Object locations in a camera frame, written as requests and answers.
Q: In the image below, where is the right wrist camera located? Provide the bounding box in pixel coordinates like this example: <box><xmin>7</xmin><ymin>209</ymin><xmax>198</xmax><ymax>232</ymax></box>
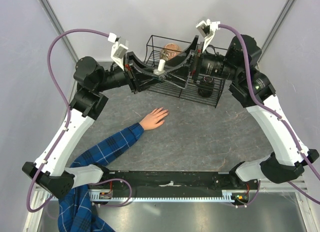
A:
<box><xmin>195</xmin><ymin>19</ymin><xmax>221</xmax><ymax>52</ymax></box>

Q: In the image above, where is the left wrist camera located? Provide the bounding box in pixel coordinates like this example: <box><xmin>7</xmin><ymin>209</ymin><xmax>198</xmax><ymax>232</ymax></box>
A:
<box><xmin>110</xmin><ymin>37</ymin><xmax>129</xmax><ymax>70</ymax></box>

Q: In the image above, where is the mannequin hand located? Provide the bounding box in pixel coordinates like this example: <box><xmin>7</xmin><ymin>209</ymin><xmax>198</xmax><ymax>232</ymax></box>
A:
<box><xmin>139</xmin><ymin>107</ymin><xmax>169</xmax><ymax>130</ymax></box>

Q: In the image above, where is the black wire rack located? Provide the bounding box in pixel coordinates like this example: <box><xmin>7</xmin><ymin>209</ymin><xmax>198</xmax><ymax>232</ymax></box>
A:
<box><xmin>144</xmin><ymin>35</ymin><xmax>226</xmax><ymax>107</ymax></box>

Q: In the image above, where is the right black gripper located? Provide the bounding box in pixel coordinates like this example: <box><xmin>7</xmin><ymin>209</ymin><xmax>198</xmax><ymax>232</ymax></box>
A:
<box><xmin>159</xmin><ymin>35</ymin><xmax>242</xmax><ymax>88</ymax></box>

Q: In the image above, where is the brown ceramic bowl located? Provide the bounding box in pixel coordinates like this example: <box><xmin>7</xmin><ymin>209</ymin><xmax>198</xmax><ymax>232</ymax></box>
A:
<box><xmin>160</xmin><ymin>43</ymin><xmax>182</xmax><ymax>61</ymax></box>

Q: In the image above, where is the black mug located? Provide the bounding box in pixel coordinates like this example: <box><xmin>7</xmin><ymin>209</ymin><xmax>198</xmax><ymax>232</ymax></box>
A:
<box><xmin>198</xmin><ymin>76</ymin><xmax>215</xmax><ymax>98</ymax></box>

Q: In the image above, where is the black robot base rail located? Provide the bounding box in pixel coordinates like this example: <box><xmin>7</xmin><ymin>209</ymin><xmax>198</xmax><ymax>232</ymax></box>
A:
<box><xmin>89</xmin><ymin>171</ymin><xmax>259</xmax><ymax>204</ymax></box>

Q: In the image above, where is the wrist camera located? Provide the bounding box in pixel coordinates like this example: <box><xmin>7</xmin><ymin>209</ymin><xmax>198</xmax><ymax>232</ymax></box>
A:
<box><xmin>195</xmin><ymin>19</ymin><xmax>221</xmax><ymax>52</ymax></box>
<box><xmin>110</xmin><ymin>37</ymin><xmax>129</xmax><ymax>70</ymax></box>

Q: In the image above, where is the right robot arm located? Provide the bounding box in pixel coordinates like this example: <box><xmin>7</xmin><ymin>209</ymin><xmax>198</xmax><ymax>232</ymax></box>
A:
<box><xmin>189</xmin><ymin>35</ymin><xmax>320</xmax><ymax>189</ymax></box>

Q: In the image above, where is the nail polish bottle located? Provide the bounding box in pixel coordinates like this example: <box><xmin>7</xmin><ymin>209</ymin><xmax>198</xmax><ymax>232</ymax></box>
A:
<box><xmin>153</xmin><ymin>69</ymin><xmax>166</xmax><ymax>76</ymax></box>

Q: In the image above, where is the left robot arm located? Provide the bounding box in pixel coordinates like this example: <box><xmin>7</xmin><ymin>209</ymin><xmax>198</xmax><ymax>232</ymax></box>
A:
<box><xmin>22</xmin><ymin>53</ymin><xmax>166</xmax><ymax>199</ymax></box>

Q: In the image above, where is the blue plaid sleeve forearm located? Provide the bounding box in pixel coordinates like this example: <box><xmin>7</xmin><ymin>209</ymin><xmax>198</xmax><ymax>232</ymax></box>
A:
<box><xmin>57</xmin><ymin>123</ymin><xmax>144</xmax><ymax>232</ymax></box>

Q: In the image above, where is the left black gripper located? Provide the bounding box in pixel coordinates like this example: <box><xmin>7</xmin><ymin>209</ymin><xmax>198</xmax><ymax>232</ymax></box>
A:
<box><xmin>95</xmin><ymin>51</ymin><xmax>166</xmax><ymax>94</ymax></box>

